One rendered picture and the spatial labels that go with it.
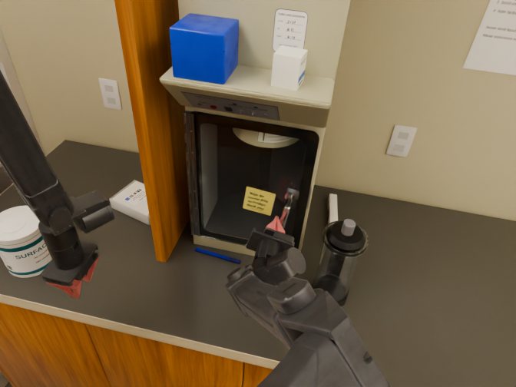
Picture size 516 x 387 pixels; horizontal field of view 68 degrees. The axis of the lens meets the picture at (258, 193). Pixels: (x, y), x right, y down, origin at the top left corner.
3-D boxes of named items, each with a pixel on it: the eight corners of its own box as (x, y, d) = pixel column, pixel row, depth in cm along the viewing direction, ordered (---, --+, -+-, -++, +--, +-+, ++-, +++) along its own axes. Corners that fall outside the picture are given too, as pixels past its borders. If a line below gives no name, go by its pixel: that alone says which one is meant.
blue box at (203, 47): (190, 58, 79) (188, 12, 73) (238, 65, 78) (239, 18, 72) (172, 77, 71) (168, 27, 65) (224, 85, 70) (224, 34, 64)
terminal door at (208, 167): (194, 233, 112) (187, 110, 87) (297, 254, 109) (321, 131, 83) (193, 235, 112) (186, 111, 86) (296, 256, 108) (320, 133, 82)
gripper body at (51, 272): (100, 249, 82) (92, 225, 77) (71, 288, 74) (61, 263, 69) (72, 243, 83) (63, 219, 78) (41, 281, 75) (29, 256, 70)
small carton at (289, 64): (278, 76, 75) (281, 44, 71) (303, 81, 74) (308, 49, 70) (270, 85, 71) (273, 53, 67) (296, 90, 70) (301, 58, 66)
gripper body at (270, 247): (254, 225, 88) (247, 249, 83) (296, 240, 89) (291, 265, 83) (246, 242, 93) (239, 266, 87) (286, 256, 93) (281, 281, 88)
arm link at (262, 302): (275, 309, 38) (332, 401, 38) (320, 276, 39) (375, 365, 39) (217, 276, 79) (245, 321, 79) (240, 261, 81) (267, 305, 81)
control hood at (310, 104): (183, 100, 86) (180, 56, 80) (327, 123, 82) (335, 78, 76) (163, 124, 77) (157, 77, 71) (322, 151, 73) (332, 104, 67)
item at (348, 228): (331, 223, 97) (336, 204, 93) (367, 236, 94) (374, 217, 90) (319, 247, 90) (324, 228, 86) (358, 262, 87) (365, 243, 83)
